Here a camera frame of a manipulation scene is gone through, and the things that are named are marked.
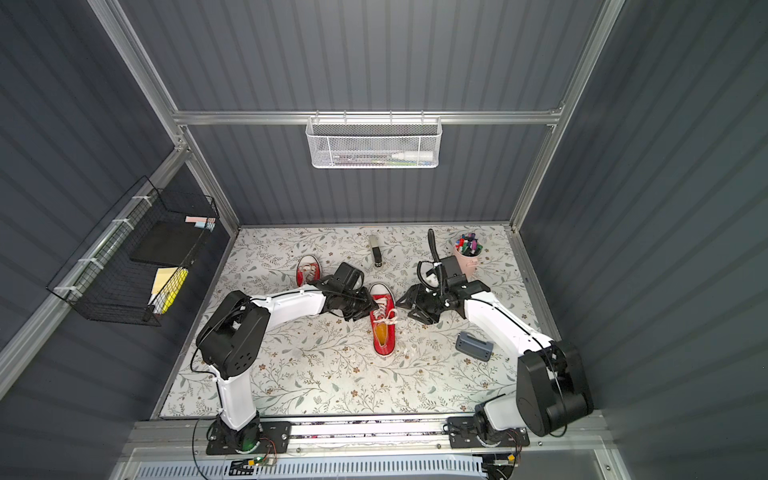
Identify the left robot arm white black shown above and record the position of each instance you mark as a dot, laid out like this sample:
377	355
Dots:
230	341

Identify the black wire wall basket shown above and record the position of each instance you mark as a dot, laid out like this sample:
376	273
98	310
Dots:
135	270

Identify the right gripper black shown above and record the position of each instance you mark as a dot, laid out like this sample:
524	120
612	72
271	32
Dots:
421	301

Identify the pink pen cup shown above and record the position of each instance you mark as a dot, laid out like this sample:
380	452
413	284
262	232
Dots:
468	265

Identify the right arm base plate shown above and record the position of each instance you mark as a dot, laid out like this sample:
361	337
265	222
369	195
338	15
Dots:
466	432

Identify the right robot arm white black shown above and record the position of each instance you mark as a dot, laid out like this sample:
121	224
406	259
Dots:
551	388

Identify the yellow notepad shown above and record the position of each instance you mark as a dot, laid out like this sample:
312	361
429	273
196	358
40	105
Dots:
168	282

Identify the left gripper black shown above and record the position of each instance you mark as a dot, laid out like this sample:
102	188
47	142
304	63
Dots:
357	303

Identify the grey rectangular box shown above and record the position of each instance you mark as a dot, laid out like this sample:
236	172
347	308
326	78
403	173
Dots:
473	347

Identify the red canvas sneaker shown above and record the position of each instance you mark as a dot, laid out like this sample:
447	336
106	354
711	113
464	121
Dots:
308	270
383	320

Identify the pink sticky notes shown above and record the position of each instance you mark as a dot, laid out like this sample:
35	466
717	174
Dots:
201	222

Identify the black notebook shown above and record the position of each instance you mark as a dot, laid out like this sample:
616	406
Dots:
170	244

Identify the white wire mesh basket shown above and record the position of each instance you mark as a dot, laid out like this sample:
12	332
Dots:
386	144

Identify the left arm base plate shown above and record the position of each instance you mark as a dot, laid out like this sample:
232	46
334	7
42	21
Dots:
256	438

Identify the aluminium mounting rail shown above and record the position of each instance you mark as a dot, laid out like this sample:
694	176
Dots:
314	436

